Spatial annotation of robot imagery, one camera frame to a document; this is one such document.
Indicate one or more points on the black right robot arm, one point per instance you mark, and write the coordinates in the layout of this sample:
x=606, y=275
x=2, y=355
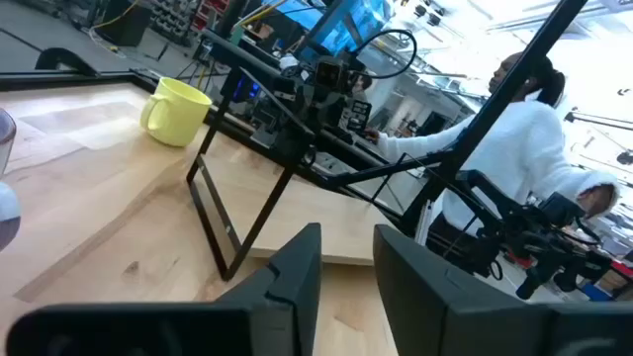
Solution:
x=297, y=128

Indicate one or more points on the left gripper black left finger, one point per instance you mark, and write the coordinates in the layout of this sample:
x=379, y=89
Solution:
x=277, y=316

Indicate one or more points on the pale yellow mug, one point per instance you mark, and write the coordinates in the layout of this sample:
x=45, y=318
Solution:
x=178, y=118

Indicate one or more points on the black cabinet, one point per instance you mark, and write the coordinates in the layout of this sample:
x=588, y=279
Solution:
x=123, y=25

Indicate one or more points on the black curved bracket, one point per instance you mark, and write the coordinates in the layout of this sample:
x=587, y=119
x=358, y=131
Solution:
x=64, y=57

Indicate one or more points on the black frame wooden shelf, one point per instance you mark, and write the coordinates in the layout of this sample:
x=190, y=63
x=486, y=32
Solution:
x=306, y=212

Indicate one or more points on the black keypad device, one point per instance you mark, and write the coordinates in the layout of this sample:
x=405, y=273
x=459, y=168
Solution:
x=360, y=116

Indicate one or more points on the black rig frame post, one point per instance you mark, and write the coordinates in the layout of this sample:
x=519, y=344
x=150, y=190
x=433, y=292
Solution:
x=494, y=109

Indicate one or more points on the black table edge rail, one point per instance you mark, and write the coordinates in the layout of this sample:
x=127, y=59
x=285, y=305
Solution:
x=74, y=79

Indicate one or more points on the blue lit screen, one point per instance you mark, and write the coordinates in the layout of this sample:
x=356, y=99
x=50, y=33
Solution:
x=346, y=29

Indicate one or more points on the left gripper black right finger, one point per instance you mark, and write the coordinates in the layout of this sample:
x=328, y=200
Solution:
x=435, y=321

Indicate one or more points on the black background robot arm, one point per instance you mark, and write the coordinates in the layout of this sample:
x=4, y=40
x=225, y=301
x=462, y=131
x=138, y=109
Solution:
x=534, y=232

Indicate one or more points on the person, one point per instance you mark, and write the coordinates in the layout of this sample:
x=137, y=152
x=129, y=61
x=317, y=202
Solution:
x=519, y=148

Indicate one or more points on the large white purple striped mug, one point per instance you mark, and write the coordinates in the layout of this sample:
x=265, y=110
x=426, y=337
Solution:
x=7, y=207

